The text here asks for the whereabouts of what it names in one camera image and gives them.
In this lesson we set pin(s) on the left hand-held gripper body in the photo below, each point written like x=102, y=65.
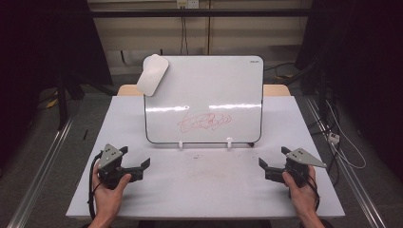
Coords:
x=109, y=164

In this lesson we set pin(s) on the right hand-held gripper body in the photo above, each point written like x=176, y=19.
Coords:
x=297, y=166

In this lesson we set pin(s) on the white whiteboard eraser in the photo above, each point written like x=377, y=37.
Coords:
x=152, y=75

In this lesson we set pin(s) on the white whiteboard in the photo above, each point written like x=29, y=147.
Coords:
x=206, y=88

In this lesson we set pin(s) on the person's right hand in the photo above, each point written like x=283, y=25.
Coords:
x=301, y=196

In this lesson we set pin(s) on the person's left hand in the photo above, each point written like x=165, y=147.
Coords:
x=107, y=199

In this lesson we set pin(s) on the black whiteboard foot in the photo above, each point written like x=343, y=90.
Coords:
x=251, y=144

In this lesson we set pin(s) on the small black floor object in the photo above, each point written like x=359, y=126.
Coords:
x=85, y=135

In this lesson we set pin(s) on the white whiteboard support clip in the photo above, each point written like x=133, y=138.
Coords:
x=229, y=143
x=180, y=145

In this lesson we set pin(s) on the white power strip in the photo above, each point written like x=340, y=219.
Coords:
x=333, y=138

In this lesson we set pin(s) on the black metal stand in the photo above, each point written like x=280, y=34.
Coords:
x=62, y=101

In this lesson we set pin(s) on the black curtain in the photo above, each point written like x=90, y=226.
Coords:
x=44, y=63
x=361, y=69

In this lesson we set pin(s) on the thin vertical pole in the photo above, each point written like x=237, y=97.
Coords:
x=209, y=28

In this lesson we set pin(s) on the black horizontal bar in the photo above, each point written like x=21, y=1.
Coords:
x=199, y=12

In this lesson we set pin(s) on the aluminium floor rail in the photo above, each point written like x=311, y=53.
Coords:
x=38, y=177
x=348, y=171

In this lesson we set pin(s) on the white wall socket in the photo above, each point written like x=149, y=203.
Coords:
x=187, y=3

